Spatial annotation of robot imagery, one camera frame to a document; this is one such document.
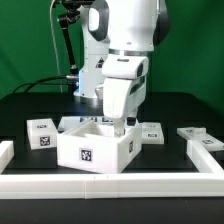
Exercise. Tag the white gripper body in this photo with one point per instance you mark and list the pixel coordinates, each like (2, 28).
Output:
(124, 86)

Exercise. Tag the white small door part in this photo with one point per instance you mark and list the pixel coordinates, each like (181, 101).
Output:
(152, 133)

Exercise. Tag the white cabinet body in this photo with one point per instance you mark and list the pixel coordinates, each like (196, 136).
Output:
(94, 148)

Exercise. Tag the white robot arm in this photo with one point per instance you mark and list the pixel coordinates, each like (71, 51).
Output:
(118, 36)

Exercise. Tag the white flat panel with tags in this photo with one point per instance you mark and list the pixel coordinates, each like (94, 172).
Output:
(68, 122)

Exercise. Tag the white small box part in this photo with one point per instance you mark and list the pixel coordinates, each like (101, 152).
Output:
(42, 133)

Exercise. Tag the white U-shaped fence frame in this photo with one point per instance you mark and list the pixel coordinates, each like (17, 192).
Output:
(207, 181)

